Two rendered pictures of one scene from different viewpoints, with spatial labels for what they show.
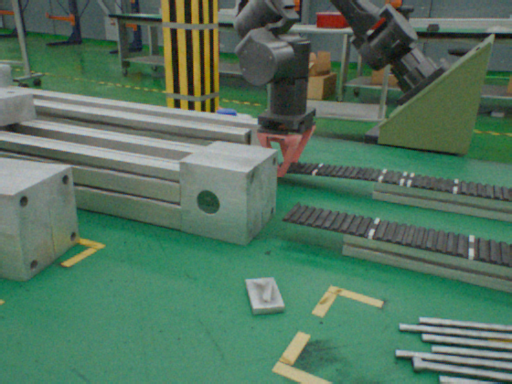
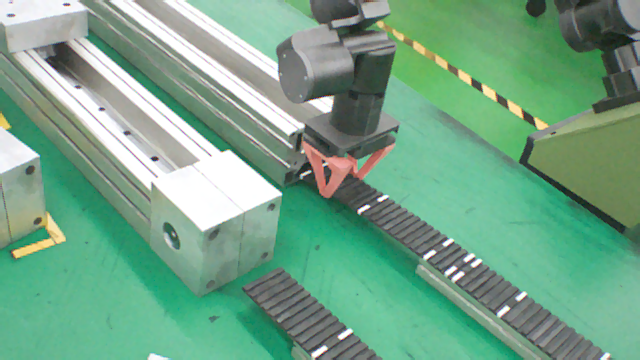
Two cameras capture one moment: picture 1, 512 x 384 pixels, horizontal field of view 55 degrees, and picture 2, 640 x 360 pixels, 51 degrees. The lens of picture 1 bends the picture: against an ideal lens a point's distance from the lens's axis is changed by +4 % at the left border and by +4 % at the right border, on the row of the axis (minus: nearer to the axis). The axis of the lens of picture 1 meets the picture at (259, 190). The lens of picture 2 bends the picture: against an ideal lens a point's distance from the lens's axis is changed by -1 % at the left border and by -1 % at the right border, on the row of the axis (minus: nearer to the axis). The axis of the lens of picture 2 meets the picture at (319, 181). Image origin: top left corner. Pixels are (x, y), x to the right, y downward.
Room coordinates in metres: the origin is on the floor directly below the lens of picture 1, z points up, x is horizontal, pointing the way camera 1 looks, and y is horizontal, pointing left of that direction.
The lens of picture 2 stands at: (0.11, -0.22, 1.31)
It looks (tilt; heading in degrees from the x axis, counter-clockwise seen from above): 38 degrees down; 18
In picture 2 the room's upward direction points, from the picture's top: 11 degrees clockwise
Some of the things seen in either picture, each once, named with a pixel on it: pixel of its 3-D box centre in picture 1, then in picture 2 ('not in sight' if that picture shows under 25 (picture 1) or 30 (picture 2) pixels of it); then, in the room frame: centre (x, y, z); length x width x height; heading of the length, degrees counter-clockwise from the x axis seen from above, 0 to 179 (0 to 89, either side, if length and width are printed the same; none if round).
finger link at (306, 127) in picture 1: (289, 142); (352, 155); (0.76, -0.05, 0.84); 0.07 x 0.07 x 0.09; 68
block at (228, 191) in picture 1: (234, 186); (223, 217); (0.58, 0.03, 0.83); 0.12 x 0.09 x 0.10; 158
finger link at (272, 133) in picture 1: (283, 146); (338, 161); (0.73, -0.04, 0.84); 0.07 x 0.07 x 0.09; 68
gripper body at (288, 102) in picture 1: (288, 100); (356, 108); (0.75, -0.04, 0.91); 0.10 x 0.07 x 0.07; 158
